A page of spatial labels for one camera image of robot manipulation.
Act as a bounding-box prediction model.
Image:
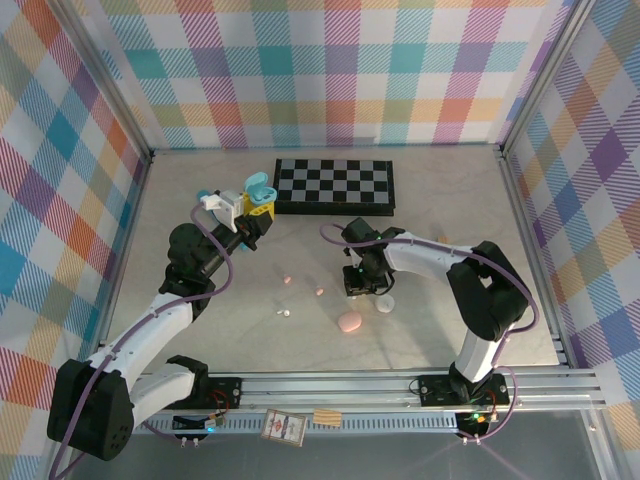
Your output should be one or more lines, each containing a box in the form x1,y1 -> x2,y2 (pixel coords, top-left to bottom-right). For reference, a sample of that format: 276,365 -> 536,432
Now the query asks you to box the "blue earbud charging case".
243,171 -> 280,205

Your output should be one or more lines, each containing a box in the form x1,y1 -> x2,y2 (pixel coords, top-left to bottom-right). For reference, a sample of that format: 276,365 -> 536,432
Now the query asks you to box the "pink earbud charging case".
337,310 -> 364,334

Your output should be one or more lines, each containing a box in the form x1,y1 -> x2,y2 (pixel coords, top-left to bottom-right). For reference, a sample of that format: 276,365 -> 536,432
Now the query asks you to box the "black folding chessboard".
268,158 -> 397,217

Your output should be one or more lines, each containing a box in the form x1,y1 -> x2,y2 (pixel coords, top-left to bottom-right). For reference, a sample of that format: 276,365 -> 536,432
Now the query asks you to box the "playing card box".
259,407 -> 307,446

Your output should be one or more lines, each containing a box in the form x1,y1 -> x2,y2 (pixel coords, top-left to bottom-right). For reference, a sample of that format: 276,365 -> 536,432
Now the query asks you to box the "small right electronics board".
457,408 -> 501,427

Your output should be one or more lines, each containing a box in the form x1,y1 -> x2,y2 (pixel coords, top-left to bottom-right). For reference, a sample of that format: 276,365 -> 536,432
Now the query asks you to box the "small electronics board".
457,408 -> 501,427
172,410 -> 225,434

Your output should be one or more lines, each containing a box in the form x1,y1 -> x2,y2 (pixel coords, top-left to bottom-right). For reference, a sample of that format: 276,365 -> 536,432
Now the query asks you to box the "small left electronics board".
172,410 -> 225,434

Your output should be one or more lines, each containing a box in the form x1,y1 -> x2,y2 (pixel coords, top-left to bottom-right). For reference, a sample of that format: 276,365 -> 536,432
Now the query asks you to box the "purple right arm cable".
319,223 -> 539,444

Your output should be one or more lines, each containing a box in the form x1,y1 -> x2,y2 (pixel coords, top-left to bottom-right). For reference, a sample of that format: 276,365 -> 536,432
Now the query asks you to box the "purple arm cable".
319,223 -> 539,444
49,204 -> 239,480

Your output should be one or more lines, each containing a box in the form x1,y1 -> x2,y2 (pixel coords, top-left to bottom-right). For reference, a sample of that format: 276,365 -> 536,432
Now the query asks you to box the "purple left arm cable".
49,204 -> 239,480

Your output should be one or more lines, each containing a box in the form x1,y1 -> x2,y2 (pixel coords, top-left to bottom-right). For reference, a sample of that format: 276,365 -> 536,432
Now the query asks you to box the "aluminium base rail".
99,369 -> 609,419

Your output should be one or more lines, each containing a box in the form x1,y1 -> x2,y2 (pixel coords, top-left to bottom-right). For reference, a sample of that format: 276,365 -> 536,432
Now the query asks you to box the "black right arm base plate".
417,374 -> 511,407

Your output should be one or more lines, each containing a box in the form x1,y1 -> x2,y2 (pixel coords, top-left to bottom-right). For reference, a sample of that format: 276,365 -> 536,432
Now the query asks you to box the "grey slotted cable duct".
134,413 -> 461,437

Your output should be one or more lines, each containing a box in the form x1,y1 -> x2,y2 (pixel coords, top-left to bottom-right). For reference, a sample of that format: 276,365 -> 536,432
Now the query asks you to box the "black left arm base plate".
151,377 -> 245,410

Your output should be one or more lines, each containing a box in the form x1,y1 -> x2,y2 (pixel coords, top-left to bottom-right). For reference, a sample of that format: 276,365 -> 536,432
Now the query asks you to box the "aluminium right floor rail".
494,147 -> 574,369

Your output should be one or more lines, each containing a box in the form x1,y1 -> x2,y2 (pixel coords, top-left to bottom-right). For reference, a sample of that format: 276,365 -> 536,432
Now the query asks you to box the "aluminium left frame post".
54,0 -> 154,159

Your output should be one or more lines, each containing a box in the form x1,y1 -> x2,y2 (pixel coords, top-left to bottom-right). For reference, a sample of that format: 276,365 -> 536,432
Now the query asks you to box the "aluminium frame post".
54,0 -> 154,159
497,0 -> 599,154

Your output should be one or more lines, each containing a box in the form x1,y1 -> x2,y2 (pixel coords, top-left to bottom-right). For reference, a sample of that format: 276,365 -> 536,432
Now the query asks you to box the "aluminium right frame post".
497,0 -> 599,154

